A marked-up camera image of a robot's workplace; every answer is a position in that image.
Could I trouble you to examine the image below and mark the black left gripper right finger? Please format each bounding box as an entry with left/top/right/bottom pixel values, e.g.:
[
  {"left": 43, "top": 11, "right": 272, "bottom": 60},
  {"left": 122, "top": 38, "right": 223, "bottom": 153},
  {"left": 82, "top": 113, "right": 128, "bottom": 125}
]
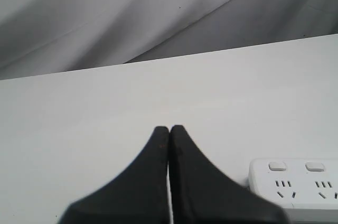
[{"left": 168, "top": 125, "right": 290, "bottom": 223}]

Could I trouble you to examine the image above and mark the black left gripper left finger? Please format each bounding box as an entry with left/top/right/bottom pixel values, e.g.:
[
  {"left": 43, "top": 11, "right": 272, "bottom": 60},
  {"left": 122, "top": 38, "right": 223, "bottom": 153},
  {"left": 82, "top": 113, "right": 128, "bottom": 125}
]
[{"left": 59, "top": 126, "right": 169, "bottom": 223}]

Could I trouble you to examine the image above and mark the white five-outlet power strip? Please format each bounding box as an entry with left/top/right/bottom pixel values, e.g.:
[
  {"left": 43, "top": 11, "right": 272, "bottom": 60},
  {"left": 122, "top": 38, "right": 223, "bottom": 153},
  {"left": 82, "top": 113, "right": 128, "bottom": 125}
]
[{"left": 248, "top": 158, "right": 337, "bottom": 223}]

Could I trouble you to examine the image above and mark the white backdrop cloth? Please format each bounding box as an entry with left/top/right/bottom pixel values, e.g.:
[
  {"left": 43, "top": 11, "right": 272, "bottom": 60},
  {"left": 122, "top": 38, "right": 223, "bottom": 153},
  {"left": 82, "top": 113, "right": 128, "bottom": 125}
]
[{"left": 1, "top": 0, "right": 337, "bottom": 79}]

